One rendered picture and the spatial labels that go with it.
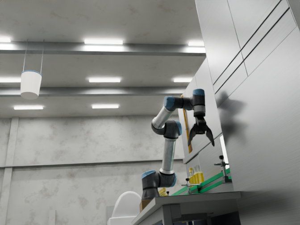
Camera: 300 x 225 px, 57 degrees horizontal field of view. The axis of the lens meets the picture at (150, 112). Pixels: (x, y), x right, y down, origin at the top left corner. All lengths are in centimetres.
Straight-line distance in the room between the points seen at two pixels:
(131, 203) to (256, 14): 426
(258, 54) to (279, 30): 15
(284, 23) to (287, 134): 44
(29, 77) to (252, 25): 763
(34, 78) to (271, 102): 777
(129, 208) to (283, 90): 426
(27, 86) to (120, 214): 480
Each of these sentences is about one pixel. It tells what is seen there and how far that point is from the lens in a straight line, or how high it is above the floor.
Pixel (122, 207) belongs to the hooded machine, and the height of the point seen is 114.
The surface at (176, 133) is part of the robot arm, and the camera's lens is 210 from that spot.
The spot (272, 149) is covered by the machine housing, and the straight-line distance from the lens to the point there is 128.
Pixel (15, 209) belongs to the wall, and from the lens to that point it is 1381.
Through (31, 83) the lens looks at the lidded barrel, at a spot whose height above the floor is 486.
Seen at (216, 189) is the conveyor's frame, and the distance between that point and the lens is 213.
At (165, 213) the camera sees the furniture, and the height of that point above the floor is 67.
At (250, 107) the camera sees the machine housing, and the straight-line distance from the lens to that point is 141.
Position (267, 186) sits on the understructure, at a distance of 133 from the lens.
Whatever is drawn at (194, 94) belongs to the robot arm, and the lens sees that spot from 170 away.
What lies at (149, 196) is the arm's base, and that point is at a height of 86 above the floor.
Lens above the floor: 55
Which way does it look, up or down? 25 degrees up
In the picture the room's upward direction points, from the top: 5 degrees counter-clockwise
